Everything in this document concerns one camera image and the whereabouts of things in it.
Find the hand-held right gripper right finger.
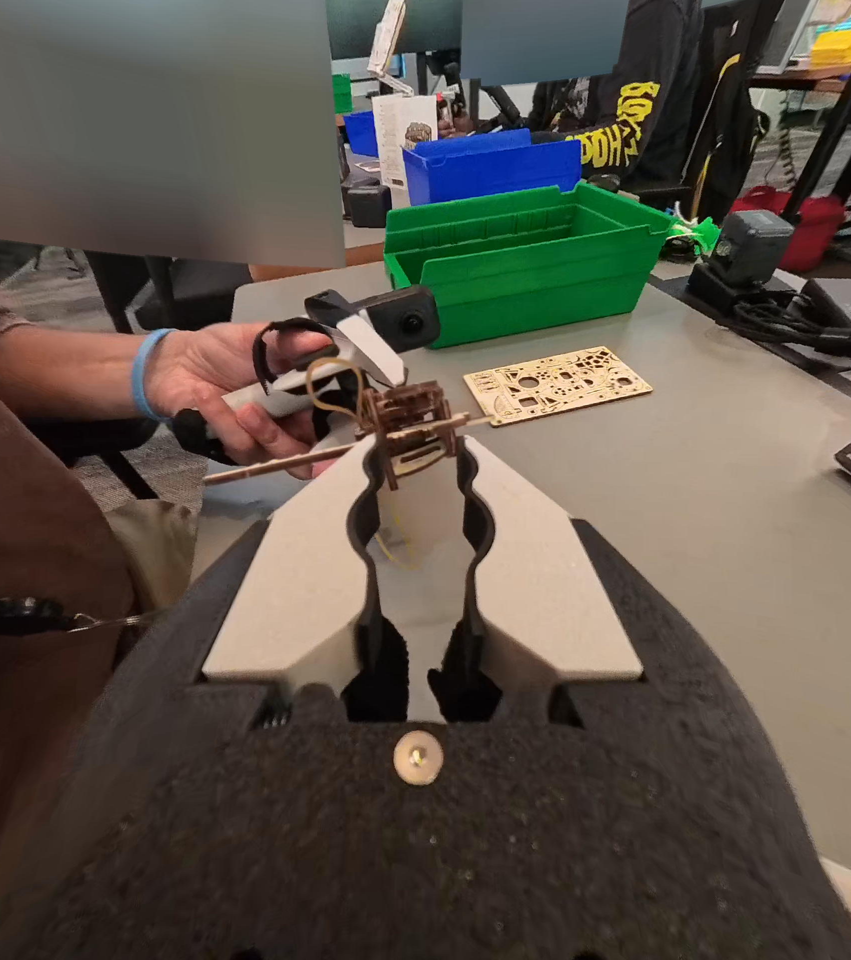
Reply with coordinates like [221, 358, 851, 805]
[457, 435, 646, 697]

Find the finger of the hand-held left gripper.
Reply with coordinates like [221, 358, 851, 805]
[337, 313, 407, 385]

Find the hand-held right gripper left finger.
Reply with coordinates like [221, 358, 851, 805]
[202, 433, 389, 697]

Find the tan rubber band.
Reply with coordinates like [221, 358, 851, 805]
[304, 355, 368, 430]

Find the wooden mechanical model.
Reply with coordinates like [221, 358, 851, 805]
[354, 378, 468, 490]

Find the thin wooden stick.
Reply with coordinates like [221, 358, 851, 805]
[202, 411, 494, 486]

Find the person's left forearm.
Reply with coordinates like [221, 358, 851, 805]
[0, 322, 153, 419]

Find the wooden parts sheet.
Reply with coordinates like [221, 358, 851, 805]
[463, 345, 654, 428]

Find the person's left hand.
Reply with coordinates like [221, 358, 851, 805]
[144, 321, 367, 481]

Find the green plastic bin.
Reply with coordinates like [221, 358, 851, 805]
[382, 182, 676, 351]

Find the blue plastic bin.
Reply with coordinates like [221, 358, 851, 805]
[401, 127, 584, 206]

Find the white printed leaflet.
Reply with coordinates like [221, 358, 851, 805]
[371, 93, 439, 189]

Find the small blue bin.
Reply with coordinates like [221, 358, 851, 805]
[341, 111, 382, 156]

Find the blue wristband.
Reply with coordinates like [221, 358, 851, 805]
[130, 327, 178, 421]

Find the person's brown clothing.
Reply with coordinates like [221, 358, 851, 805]
[0, 238, 202, 960]

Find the green plastic piece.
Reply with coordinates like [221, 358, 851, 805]
[667, 216, 724, 253]

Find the red plastic bin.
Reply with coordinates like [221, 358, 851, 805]
[731, 186, 847, 273]

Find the black badge lanyard clip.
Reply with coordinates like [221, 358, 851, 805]
[0, 588, 151, 639]

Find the grey camera on black mount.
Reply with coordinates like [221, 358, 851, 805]
[688, 210, 796, 316]

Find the black cable bundle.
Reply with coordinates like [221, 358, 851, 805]
[725, 296, 851, 372]

